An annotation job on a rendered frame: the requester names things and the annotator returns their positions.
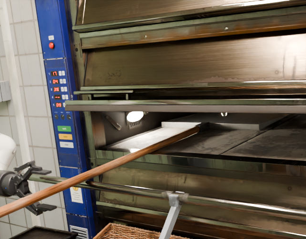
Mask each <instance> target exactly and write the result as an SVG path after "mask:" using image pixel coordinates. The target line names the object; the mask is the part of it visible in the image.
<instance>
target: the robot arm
mask: <svg viewBox="0 0 306 239"><path fill-rule="evenodd" d="M16 151H17V146H16V143H15V141H14V140H13V139H12V138H11V137H9V136H6V135H4V134H1V133H0V196H5V197H11V196H18V197H19V198H24V197H26V196H28V195H31V194H32V193H31V191H30V190H29V186H28V179H29V178H30V176H31V175H32V174H38V175H47V174H50V173H52V171H51V170H44V169H42V167H39V166H36V165H35V161H34V160H33V161H30V162H27V163H26V164H24V165H22V166H18V167H15V168H13V169H14V171H16V173H15V172H13V171H7V169H8V167H9V165H10V163H11V161H12V159H13V158H14V156H15V154H16ZM28 167H30V168H28ZM26 168H28V170H27V171H26V172H25V174H24V175H22V174H21V172H22V171H23V169H26ZM27 193H28V194H27ZM25 208H26V209H28V210H29V211H30V212H32V213H33V214H34V215H36V216H38V215H40V214H42V213H43V212H46V211H52V210H54V209H56V208H57V206H54V205H49V204H44V203H43V204H41V203H40V202H36V203H34V204H31V205H29V206H27V207H25Z"/></svg>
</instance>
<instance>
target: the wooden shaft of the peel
mask: <svg viewBox="0 0 306 239"><path fill-rule="evenodd" d="M199 131H200V128H199V127H198V126H195V127H193V128H190V129H188V130H186V131H183V132H181V133H179V134H176V135H174V136H171V137H169V138H166V139H164V140H161V141H159V142H156V143H154V144H152V145H149V146H147V147H144V148H142V149H139V150H137V151H135V152H133V153H130V154H128V155H125V156H123V157H120V158H118V159H115V160H113V161H111V162H108V163H106V164H103V165H101V166H98V167H96V168H93V169H91V170H89V171H87V172H84V173H82V174H79V175H77V176H74V177H72V178H69V179H67V180H65V181H62V182H60V183H57V184H55V185H52V186H50V187H47V188H45V189H43V190H41V191H38V192H36V193H33V194H31V195H28V196H26V197H24V198H21V199H19V200H16V201H14V202H11V203H9V204H6V205H4V206H2V207H0V218H1V217H4V216H6V215H8V214H11V213H13V212H15V211H18V210H20V209H22V208H25V207H27V206H29V205H31V204H34V203H36V202H38V201H40V200H43V199H45V198H47V197H50V196H52V195H54V194H57V193H59V192H61V191H64V190H66V189H68V188H71V187H73V186H75V185H78V184H80V183H82V182H85V181H87V180H89V179H92V178H94V177H96V176H98V175H100V174H103V173H105V172H107V171H110V170H112V169H114V168H117V167H119V166H121V165H124V164H126V163H128V162H131V161H133V160H135V159H138V158H140V157H142V156H145V155H147V154H149V153H151V152H153V151H156V150H158V149H160V148H163V147H165V146H167V145H170V144H172V143H174V142H177V141H179V140H181V139H184V138H186V137H188V136H191V135H193V134H195V133H198V132H199Z"/></svg>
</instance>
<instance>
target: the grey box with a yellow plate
mask: <svg viewBox="0 0 306 239"><path fill-rule="evenodd" d="M9 100H11V95H10V90H9V82H8V81H0V102H3V101H9Z"/></svg>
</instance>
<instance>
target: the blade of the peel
mask: <svg viewBox="0 0 306 239"><path fill-rule="evenodd" d="M287 115H289V114H271V113H228V114H227V115H226V116H223V115H222V113H197V114H193V115H188V116H185V117H181V118H176V119H171V120H167V121H163V122H162V127H167V128H193V127H194V126H195V125H197V124H199V123H202V122H209V124H210V129H243V130H261V129H262V128H264V127H266V126H268V125H270V124H272V123H274V122H276V121H278V120H280V119H282V118H284V117H286V116H287Z"/></svg>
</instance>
